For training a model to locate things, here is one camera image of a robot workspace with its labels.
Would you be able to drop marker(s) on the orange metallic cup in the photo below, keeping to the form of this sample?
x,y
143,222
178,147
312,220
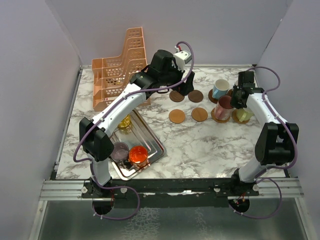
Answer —
x,y
138,156

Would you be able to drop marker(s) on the brown ringed wooden saucer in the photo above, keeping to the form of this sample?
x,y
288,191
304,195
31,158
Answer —
x,y
212,98

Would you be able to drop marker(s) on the dark brown wooden coaster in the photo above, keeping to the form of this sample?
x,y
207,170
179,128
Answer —
x,y
195,96

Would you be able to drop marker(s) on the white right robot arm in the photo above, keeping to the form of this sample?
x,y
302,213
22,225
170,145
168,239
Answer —
x,y
276,146

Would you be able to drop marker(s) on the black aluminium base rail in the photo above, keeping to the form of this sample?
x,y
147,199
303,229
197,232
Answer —
x,y
169,193

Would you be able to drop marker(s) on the woven rattan coaster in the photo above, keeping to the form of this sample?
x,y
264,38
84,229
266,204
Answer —
x,y
218,120
234,117

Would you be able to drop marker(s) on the silver metal tray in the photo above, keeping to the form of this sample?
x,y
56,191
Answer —
x,y
137,133

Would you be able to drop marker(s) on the pink maroon mug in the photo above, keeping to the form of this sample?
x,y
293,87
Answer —
x,y
223,108

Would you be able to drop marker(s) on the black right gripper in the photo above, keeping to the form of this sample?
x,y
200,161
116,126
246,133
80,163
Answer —
x,y
235,104

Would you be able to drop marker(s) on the light beech wooden coaster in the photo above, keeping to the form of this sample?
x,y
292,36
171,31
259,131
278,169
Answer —
x,y
177,116

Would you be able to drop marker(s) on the peach plastic file organizer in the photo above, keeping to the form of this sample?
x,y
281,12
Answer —
x,y
112,74

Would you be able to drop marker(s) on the light brown wooden coaster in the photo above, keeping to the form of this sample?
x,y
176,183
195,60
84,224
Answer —
x,y
199,114

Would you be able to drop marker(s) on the dark walnut coaster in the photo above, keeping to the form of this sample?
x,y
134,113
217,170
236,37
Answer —
x,y
176,96

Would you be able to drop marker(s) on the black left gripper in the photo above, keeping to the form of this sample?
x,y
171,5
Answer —
x,y
185,87

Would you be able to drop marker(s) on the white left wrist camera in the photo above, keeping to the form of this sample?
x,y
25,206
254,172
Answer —
x,y
182,58

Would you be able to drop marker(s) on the purple glass cup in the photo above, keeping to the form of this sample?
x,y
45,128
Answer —
x,y
120,152

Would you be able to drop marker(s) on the white blue mug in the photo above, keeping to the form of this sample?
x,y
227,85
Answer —
x,y
220,88

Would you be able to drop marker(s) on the white cream cup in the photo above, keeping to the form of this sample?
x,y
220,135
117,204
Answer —
x,y
244,114

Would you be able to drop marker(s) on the yellow black mug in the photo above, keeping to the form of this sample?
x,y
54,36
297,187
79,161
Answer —
x,y
125,122

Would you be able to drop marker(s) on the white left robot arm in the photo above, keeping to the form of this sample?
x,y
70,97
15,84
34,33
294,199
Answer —
x,y
95,133

